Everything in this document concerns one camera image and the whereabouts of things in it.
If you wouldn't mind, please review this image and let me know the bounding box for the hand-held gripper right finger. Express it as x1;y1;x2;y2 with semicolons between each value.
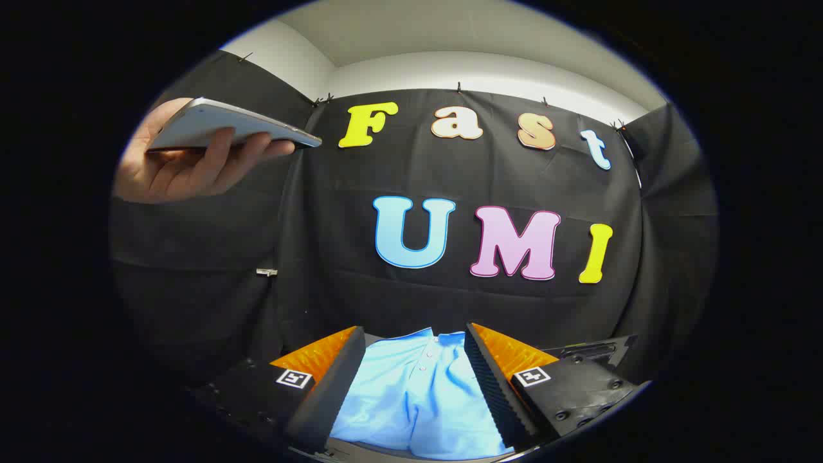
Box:
464;323;651;452

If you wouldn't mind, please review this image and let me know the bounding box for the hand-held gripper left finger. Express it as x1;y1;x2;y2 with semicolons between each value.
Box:
190;326;367;454

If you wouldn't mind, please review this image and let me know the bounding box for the light blue polo shirt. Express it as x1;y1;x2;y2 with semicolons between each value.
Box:
329;328;515;461

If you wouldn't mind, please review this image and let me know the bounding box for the white tablet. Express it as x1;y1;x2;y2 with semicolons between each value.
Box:
147;98;322;152

